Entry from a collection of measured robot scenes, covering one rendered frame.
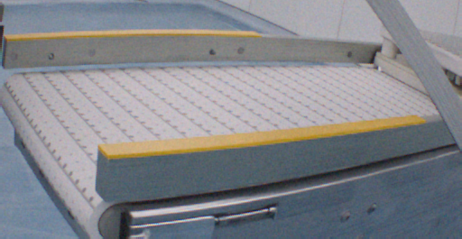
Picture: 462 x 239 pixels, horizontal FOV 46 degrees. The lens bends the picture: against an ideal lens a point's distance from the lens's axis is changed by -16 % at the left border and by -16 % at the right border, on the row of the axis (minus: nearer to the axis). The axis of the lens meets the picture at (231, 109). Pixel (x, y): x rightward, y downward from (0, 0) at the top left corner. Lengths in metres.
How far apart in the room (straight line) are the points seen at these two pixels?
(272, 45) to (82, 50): 0.26
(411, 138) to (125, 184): 0.30
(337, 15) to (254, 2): 1.09
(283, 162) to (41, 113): 0.21
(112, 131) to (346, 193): 0.20
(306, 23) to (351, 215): 4.74
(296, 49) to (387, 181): 0.29
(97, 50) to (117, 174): 0.29
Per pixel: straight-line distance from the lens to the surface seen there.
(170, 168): 0.40
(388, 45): 0.93
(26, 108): 0.55
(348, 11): 4.93
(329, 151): 0.50
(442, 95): 0.51
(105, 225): 0.42
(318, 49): 0.85
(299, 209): 0.51
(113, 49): 0.67
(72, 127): 0.51
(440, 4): 4.32
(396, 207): 0.65
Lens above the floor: 1.10
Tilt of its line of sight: 19 degrees down
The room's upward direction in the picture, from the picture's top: 12 degrees clockwise
